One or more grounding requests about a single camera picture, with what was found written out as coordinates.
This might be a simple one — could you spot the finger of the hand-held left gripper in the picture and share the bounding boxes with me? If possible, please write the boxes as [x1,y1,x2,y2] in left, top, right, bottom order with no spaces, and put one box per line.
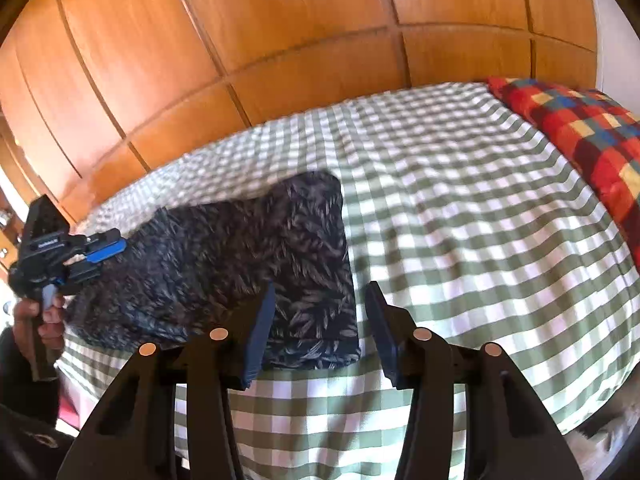
[75,228,127,264]
[64,261,110,292]

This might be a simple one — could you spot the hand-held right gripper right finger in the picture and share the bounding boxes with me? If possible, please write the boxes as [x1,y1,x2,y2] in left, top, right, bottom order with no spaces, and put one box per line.
[364,281,585,480]

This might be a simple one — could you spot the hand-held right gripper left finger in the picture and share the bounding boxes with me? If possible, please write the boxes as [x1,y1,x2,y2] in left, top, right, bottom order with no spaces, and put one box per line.
[56,281,277,480]

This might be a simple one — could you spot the dark blue leaf-print pants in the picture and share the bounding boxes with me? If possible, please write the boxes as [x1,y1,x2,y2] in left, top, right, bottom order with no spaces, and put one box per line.
[64,170,362,372]

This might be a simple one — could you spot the person's left forearm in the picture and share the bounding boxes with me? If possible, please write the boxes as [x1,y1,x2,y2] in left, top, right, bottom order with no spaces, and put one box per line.
[0,327,63,428]

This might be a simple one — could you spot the person's left hand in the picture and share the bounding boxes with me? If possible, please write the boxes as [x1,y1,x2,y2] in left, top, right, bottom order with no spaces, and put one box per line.
[12,294,67,361]

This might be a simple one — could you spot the person's dark clothing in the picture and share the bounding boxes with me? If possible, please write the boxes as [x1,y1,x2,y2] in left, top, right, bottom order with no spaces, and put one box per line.
[0,404,77,480]

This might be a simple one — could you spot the wooden wardrobe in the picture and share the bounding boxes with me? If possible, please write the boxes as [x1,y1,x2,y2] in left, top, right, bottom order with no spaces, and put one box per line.
[0,0,601,228]

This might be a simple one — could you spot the red plaid cushion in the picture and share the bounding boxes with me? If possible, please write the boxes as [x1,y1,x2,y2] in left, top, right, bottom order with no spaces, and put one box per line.
[486,76,640,272]

